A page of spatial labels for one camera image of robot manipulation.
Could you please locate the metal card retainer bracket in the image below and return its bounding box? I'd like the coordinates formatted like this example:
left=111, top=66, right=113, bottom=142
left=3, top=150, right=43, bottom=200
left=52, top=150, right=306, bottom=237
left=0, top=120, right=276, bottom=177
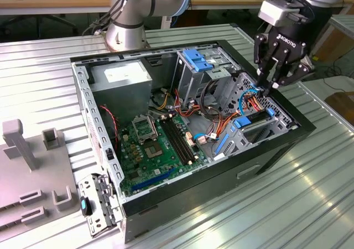
left=78, top=173, right=124, bottom=238

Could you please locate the green motherboard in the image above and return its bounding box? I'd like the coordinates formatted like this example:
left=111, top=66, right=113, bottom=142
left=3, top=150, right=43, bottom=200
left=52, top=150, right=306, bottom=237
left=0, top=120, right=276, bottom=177
left=118, top=113, right=211, bottom=197

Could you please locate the blue empty disk carrier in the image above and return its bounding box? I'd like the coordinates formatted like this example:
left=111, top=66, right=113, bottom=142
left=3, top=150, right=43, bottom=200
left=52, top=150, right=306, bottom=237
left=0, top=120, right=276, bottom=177
left=183, top=49, right=215, bottom=73

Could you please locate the black open PC case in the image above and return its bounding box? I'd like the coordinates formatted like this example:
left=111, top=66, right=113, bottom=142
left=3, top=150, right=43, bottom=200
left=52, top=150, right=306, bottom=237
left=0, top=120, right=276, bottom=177
left=69, top=39, right=317, bottom=244

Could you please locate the large cardboard box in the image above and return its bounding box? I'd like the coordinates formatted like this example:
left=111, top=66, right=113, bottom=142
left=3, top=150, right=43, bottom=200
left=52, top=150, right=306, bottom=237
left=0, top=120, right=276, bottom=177
left=315, top=11, right=354, bottom=63

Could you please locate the grey power supply unit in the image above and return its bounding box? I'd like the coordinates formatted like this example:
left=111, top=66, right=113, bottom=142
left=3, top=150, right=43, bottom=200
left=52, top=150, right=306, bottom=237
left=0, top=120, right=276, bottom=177
left=88, top=60, right=153, bottom=128

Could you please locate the metal drive cage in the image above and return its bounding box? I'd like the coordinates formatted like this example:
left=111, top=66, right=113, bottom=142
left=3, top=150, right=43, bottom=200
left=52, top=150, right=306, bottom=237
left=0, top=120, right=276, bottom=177
left=171, top=45, right=241, bottom=106

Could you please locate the hard disk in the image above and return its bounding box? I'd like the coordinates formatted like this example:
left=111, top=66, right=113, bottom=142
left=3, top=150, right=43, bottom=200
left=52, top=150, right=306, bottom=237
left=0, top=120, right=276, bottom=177
left=215, top=107, right=276, bottom=158

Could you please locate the black blue latch clip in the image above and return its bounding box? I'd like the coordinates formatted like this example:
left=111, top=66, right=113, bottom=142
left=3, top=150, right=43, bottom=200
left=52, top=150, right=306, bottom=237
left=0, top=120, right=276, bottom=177
left=79, top=195, right=93, bottom=216

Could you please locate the orange black wire bundle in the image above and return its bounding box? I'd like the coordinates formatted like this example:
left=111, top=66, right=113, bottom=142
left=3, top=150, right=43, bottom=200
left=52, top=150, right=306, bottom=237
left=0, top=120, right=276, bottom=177
left=173, top=87, right=223, bottom=124

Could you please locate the black cable loop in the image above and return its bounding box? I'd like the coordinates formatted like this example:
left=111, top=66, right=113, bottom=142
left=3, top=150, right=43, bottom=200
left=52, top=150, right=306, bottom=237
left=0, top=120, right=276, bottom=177
left=199, top=80, right=222, bottom=114

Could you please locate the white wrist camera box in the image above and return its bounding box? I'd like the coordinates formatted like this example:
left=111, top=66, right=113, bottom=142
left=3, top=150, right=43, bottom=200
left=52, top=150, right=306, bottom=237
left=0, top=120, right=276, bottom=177
left=258, top=0, right=301, bottom=27

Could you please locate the thick black wrist cable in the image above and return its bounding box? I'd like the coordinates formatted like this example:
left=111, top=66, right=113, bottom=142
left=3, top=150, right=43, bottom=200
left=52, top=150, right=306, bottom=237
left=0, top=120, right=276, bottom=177
left=265, top=0, right=315, bottom=23

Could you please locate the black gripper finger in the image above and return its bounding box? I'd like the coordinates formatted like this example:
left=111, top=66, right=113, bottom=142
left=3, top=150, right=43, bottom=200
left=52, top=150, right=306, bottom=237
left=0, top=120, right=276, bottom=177
left=264, top=48, right=316, bottom=97
left=253, top=33, right=278, bottom=89

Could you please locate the metal socket cover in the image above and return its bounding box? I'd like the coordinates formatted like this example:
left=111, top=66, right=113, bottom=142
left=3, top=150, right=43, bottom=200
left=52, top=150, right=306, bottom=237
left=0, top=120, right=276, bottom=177
left=132, top=115, right=159, bottom=144

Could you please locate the yellow wire bundle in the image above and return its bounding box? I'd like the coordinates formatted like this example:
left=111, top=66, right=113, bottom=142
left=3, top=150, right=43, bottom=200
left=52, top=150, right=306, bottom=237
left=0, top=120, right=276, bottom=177
left=153, top=88, right=174, bottom=110

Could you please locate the thin blue wire white plug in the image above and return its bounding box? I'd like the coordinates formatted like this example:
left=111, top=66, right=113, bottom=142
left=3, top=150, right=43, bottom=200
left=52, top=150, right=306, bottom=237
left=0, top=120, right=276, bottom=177
left=192, top=132, right=221, bottom=145

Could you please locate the blue data wire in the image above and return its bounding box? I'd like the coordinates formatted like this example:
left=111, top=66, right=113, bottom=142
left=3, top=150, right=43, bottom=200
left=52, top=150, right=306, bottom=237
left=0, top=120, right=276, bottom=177
left=238, top=87, right=263, bottom=116

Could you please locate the robot cable bundle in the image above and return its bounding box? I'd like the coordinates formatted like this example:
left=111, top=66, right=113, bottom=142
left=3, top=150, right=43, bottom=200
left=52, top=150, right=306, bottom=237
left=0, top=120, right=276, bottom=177
left=82, top=0, right=131, bottom=37

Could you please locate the metal disk bay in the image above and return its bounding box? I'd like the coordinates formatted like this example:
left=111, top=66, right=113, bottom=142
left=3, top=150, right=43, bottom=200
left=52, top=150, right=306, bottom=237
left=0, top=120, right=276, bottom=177
left=211, top=73, right=301, bottom=161

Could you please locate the aluminium frame table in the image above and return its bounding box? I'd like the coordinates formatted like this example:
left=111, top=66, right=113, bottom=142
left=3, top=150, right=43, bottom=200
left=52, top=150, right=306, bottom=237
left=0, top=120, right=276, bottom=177
left=311, top=14, right=354, bottom=75

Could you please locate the grey parts rack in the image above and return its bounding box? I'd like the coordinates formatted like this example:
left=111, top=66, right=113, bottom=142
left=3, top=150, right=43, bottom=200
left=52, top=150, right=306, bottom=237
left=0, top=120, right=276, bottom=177
left=0, top=118, right=81, bottom=232

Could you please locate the blue expansion slot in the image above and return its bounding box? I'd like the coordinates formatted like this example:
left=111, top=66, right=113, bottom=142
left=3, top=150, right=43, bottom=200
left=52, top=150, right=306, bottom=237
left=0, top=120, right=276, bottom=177
left=131, top=168, right=175, bottom=192

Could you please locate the small cardboard box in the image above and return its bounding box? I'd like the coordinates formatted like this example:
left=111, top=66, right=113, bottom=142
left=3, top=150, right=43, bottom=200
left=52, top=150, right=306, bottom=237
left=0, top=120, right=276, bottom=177
left=324, top=91, right=354, bottom=122

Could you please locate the red black twisted wire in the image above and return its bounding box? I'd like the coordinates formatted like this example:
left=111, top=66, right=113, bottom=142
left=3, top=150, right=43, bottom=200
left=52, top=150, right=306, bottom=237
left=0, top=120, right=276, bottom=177
left=98, top=105, right=120, bottom=151

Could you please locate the black RAM slot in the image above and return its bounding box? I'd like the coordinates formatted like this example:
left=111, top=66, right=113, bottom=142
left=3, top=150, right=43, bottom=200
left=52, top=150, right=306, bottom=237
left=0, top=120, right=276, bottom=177
left=163, top=119, right=189, bottom=165
left=169, top=117, right=195, bottom=163
left=166, top=118, right=192, bottom=164
left=159, top=120, right=185, bottom=166

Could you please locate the orange power wire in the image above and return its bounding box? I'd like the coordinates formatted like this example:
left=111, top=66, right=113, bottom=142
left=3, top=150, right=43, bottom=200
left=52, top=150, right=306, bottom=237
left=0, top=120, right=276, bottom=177
left=218, top=92, right=266, bottom=139

